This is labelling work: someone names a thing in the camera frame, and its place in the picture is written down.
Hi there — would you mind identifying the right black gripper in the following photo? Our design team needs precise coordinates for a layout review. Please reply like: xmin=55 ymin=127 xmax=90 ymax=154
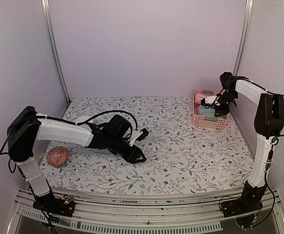
xmin=214 ymin=90 xmax=239 ymax=116

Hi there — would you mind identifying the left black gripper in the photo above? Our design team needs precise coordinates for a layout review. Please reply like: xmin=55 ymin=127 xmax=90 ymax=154
xmin=108 ymin=135 xmax=147 ymax=164

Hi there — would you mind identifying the light blue towel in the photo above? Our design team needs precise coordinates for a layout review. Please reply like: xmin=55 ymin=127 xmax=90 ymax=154
xmin=198 ymin=105 xmax=215 ymax=117

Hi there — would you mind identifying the green towel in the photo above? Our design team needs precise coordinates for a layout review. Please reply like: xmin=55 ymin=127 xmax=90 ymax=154
xmin=205 ymin=117 xmax=219 ymax=122

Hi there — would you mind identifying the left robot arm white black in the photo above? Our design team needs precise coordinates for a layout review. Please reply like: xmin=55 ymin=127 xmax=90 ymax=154
xmin=0 ymin=106 xmax=149 ymax=212

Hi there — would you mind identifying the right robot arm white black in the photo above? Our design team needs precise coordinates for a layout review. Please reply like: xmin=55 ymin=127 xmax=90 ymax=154
xmin=214 ymin=72 xmax=284 ymax=213

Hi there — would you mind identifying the pink rolled towel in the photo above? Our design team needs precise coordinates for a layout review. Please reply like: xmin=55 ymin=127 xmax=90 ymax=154
xmin=194 ymin=93 xmax=206 ymax=105

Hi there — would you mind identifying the pink plastic basket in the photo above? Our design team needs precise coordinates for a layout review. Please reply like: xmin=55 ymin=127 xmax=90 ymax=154
xmin=192 ymin=90 xmax=228 ymax=130

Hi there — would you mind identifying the white bowl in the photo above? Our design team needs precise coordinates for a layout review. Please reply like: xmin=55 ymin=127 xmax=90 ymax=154
xmin=75 ymin=116 xmax=90 ymax=123

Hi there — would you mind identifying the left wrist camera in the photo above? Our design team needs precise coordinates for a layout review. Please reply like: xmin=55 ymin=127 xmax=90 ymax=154
xmin=129 ymin=128 xmax=149 ymax=146

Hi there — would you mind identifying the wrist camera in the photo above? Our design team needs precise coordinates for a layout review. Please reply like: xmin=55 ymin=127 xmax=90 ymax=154
xmin=201 ymin=95 xmax=220 ymax=107
xmin=129 ymin=128 xmax=149 ymax=146

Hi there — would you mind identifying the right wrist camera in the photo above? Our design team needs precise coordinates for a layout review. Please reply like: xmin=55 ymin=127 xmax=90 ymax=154
xmin=201 ymin=95 xmax=220 ymax=107

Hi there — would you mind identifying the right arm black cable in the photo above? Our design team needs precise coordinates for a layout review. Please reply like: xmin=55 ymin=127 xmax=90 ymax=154
xmin=217 ymin=75 xmax=284 ymax=100

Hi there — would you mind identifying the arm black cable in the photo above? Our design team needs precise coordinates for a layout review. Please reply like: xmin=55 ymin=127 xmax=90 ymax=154
xmin=0 ymin=110 xmax=139 ymax=161
xmin=217 ymin=75 xmax=284 ymax=100

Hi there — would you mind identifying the front aluminium rail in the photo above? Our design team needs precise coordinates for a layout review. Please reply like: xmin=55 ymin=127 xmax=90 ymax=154
xmin=6 ymin=187 xmax=284 ymax=234

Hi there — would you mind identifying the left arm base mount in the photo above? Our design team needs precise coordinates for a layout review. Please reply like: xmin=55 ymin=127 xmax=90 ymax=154
xmin=33 ymin=193 xmax=76 ymax=217

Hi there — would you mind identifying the right aluminium frame post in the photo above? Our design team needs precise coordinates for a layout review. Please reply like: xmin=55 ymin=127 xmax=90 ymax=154
xmin=232 ymin=0 xmax=253 ymax=76

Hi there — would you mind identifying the aluminium frame post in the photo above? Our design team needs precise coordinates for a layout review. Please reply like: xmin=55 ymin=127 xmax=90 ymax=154
xmin=41 ymin=0 xmax=71 ymax=104
xmin=232 ymin=0 xmax=253 ymax=76

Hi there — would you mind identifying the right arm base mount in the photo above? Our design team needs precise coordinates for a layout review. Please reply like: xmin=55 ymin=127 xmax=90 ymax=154
xmin=219 ymin=195 xmax=263 ymax=217

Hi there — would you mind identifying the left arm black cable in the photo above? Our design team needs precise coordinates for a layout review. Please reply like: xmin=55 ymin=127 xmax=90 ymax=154
xmin=0 ymin=110 xmax=139 ymax=161

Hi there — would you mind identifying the left aluminium frame post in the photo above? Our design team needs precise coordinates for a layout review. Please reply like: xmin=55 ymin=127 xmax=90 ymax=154
xmin=41 ymin=0 xmax=71 ymax=104

